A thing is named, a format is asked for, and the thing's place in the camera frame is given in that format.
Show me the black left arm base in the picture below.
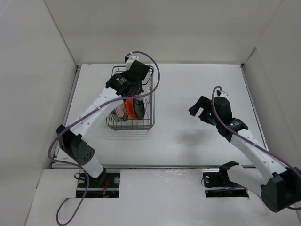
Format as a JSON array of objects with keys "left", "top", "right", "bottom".
[{"left": 74, "top": 172, "right": 120, "bottom": 198}]

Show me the white plate with dark rim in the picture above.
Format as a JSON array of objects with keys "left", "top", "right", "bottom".
[{"left": 117, "top": 102, "right": 128, "bottom": 122}]

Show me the clear glass plate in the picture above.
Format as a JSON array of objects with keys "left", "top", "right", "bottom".
[{"left": 140, "top": 80, "right": 152, "bottom": 100}]

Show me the aluminium table edge rail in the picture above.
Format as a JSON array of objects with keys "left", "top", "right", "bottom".
[{"left": 51, "top": 163, "right": 255, "bottom": 169}]

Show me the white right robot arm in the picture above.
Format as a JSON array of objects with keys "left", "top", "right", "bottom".
[{"left": 189, "top": 96, "right": 301, "bottom": 213}]

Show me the grey wire dish rack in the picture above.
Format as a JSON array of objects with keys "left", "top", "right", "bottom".
[{"left": 105, "top": 65, "right": 156, "bottom": 131}]

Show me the orange plastic plate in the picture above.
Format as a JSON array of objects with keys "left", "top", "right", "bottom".
[{"left": 126, "top": 99, "right": 139, "bottom": 120}]

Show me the white plate with red characters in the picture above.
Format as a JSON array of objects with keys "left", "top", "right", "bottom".
[{"left": 111, "top": 107, "right": 121, "bottom": 122}]

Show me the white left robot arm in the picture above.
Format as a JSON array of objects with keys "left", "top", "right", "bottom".
[{"left": 58, "top": 59, "right": 152, "bottom": 187}]

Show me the black plate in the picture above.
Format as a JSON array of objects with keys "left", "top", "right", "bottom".
[{"left": 133, "top": 99, "right": 145, "bottom": 120}]

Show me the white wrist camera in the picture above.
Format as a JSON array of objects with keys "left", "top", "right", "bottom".
[
  {"left": 216, "top": 89, "right": 228, "bottom": 98},
  {"left": 125, "top": 56, "right": 140, "bottom": 71}
]

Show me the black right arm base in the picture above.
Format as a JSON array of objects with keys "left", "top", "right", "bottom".
[{"left": 201, "top": 161, "right": 249, "bottom": 198}]

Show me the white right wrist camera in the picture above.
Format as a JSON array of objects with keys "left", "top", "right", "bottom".
[{"left": 216, "top": 89, "right": 228, "bottom": 98}]

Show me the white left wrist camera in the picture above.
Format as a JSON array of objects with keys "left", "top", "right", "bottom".
[{"left": 125, "top": 56, "right": 140, "bottom": 71}]

